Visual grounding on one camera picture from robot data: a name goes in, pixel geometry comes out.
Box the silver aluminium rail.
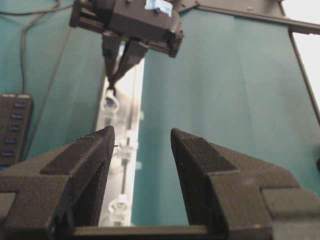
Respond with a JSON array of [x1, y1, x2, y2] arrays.
[[95, 59, 145, 227]]

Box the black USB hub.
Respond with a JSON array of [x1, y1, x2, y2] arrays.
[[0, 93, 34, 170]]

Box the translucent plastic ring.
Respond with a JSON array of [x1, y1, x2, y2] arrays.
[[107, 192, 131, 223], [103, 91, 120, 118], [112, 142, 137, 173]]

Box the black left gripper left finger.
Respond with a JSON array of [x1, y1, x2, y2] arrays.
[[0, 126, 115, 240]]

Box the right translucent plastic ring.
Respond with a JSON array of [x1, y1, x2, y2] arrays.
[[103, 91, 120, 118]]

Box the middle translucent plastic ring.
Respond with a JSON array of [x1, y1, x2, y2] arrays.
[[112, 142, 137, 173]]

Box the black right frame post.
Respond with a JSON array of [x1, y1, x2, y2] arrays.
[[171, 0, 320, 121]]

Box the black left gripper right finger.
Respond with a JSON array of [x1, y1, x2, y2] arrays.
[[170, 128, 320, 240]]

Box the black USB cable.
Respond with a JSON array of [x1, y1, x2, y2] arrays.
[[0, 0, 118, 156]]

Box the left translucent plastic ring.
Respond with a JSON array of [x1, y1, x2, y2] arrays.
[[107, 192, 131, 223]]

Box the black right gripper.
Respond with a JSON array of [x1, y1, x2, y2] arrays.
[[69, 0, 184, 85]]

